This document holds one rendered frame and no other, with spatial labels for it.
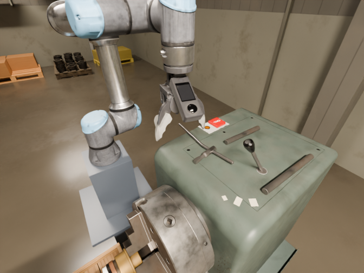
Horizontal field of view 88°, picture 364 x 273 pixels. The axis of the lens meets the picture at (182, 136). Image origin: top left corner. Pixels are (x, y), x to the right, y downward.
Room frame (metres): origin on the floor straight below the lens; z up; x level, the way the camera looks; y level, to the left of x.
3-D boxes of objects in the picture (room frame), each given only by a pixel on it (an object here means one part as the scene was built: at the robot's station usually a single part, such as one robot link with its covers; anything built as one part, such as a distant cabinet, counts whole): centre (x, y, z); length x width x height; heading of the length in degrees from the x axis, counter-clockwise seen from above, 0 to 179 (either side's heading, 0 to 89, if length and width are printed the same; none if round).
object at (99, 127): (0.72, 0.38, 1.27); 0.13 x 0.12 x 0.14; 129
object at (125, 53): (6.71, 2.32, 0.20); 1.17 x 0.85 x 0.41; 123
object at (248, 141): (0.45, -0.20, 1.38); 0.04 x 0.03 x 0.05; 127
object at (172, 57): (0.47, 0.01, 1.63); 0.08 x 0.08 x 0.05
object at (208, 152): (0.54, -0.09, 1.27); 0.12 x 0.02 x 0.02; 134
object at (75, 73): (5.78, 3.29, 0.24); 1.36 x 0.96 x 0.49; 33
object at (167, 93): (0.48, 0.01, 1.55); 0.09 x 0.08 x 0.12; 24
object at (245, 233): (0.58, -0.25, 1.06); 0.59 x 0.48 x 0.39; 127
